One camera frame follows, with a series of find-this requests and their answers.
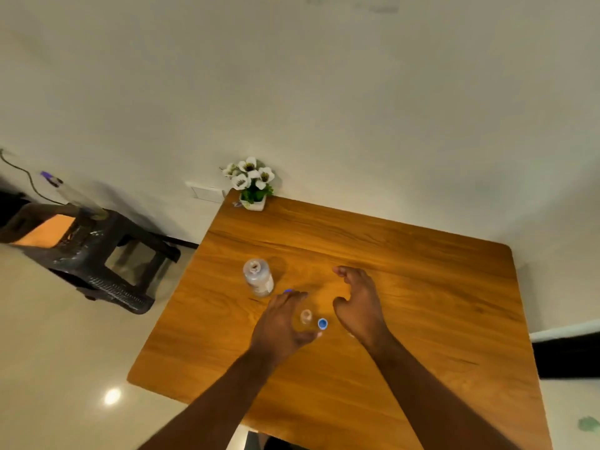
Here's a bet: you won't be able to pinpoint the person's right hand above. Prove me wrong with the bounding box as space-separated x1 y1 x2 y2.
332 265 395 346

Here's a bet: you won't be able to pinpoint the person's left hand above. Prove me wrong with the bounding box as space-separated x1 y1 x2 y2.
250 290 324 367

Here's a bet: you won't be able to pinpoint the person's right forearm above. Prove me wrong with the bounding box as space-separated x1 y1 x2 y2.
363 332 522 450

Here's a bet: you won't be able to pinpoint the person's left forearm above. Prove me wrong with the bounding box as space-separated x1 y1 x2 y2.
137 344 283 450

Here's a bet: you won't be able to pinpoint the clear plastic bottle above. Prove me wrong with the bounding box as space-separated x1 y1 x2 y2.
242 258 275 298

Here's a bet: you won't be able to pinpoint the white flowers in white pot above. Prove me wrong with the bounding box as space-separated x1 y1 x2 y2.
221 157 276 212

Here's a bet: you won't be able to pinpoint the dark plastic stool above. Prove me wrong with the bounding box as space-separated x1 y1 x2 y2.
0 201 182 315

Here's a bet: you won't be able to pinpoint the clear bottle with purple cap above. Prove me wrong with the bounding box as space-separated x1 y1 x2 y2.
40 171 110 222

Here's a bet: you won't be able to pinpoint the white wall socket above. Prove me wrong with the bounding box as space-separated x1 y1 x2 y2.
185 182 228 204

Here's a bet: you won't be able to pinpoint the black cable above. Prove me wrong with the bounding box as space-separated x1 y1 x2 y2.
0 148 65 206

